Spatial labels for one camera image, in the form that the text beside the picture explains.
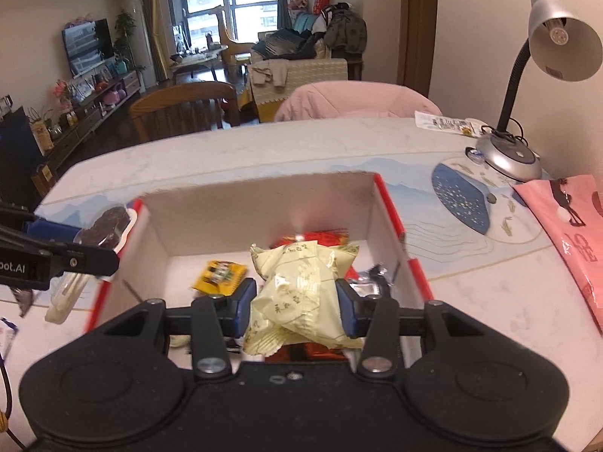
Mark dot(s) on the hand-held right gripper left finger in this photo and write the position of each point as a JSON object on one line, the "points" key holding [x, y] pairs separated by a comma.
{"points": [[245, 308]]}

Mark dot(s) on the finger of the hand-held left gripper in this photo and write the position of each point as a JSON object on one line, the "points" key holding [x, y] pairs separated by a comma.
{"points": [[89, 259], [52, 230]]}

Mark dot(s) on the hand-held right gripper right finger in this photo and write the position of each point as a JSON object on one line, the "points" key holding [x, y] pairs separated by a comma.
{"points": [[346, 310]]}

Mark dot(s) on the clear packet of dark cookies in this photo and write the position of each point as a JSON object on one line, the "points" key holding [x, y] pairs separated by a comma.
{"points": [[110, 221]]}

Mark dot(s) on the pale yellow snack packet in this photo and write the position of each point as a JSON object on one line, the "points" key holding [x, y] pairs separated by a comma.
{"points": [[297, 301]]}

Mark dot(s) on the orange red snack packet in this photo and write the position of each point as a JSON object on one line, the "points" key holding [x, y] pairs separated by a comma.
{"points": [[325, 238]]}

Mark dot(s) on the red and white cardboard box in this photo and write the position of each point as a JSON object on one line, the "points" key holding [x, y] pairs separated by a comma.
{"points": [[264, 207]]}

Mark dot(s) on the dark purple snack packet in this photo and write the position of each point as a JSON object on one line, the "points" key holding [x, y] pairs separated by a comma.
{"points": [[23, 299]]}

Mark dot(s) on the small yellow orange snack packet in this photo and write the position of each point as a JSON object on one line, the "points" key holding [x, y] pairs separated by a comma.
{"points": [[219, 275]]}

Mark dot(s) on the brown silver snack packet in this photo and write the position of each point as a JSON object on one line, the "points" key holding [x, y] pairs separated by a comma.
{"points": [[372, 278]]}

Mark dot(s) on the white cream snack packet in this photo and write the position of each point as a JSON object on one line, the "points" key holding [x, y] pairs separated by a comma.
{"points": [[66, 299]]}

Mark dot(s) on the red shiny snack packet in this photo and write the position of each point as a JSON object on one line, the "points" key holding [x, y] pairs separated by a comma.
{"points": [[311, 353]]}

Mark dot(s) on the blue and white snack packet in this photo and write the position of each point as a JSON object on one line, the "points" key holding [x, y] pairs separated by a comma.
{"points": [[7, 334]]}

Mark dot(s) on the black cabinet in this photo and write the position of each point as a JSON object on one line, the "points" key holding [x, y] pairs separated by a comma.
{"points": [[16, 160]]}

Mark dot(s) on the wooden television cabinet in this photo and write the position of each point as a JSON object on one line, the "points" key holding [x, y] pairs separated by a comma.
{"points": [[85, 117]]}

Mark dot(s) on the brown wooden chair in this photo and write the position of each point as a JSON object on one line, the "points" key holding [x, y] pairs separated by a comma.
{"points": [[179, 99]]}

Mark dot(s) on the flat screen television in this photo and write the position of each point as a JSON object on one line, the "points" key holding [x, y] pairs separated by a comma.
{"points": [[87, 47]]}

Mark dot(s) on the white paper packet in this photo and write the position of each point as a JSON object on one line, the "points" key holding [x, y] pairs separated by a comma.
{"points": [[438, 121]]}

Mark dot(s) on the green potted plant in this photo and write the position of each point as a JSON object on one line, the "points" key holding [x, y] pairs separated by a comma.
{"points": [[126, 33]]}

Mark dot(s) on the pink cushioned chair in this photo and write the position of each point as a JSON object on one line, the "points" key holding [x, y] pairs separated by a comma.
{"points": [[353, 99]]}

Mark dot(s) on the white standing air conditioner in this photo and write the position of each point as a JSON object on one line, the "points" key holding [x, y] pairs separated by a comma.
{"points": [[140, 37]]}

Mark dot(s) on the coffee table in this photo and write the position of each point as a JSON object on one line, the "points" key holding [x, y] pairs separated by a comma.
{"points": [[198, 59]]}

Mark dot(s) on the sofa with beige cover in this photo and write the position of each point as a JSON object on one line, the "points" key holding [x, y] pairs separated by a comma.
{"points": [[311, 80]]}

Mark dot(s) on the pink printed plastic bag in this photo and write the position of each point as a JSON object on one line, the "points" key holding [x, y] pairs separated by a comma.
{"points": [[565, 226]]}

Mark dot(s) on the beige curtain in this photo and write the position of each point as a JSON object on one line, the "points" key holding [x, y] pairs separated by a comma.
{"points": [[155, 19]]}

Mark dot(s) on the yellow wooden chair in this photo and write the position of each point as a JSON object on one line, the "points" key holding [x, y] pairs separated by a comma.
{"points": [[231, 42]]}

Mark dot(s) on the pile of clothes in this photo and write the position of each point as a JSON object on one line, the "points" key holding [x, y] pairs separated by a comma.
{"points": [[287, 42]]}

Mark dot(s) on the grey backpack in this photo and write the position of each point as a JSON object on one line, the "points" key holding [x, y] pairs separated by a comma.
{"points": [[346, 30]]}

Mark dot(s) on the silver desk lamp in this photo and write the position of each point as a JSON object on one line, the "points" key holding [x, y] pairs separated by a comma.
{"points": [[560, 42]]}

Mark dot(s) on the brown door frame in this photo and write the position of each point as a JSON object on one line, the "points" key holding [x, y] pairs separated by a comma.
{"points": [[417, 23]]}

